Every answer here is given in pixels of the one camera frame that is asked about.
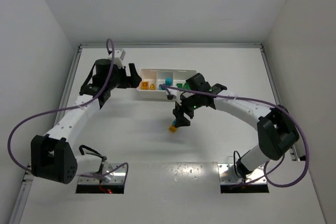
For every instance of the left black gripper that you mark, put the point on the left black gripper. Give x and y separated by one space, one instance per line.
125 77

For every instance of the yellow arch lego brick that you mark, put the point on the yellow arch lego brick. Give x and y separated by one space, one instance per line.
172 128

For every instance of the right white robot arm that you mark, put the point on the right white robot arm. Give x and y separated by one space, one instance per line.
276 132

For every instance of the white three-compartment tray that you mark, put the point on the white three-compartment tray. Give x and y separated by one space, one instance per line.
149 88

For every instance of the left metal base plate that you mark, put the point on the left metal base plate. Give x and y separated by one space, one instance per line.
115 175

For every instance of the yellow curved lego brick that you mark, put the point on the yellow curved lego brick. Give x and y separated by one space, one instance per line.
144 85

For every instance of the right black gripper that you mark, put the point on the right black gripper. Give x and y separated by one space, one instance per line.
182 114

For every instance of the blue rectangular lego brick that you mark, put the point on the blue rectangular lego brick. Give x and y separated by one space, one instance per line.
168 81

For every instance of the small green lego brick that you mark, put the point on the small green lego brick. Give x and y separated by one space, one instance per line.
186 86

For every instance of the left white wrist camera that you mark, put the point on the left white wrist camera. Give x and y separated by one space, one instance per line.
118 57

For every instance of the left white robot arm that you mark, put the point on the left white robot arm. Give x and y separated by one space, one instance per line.
52 155

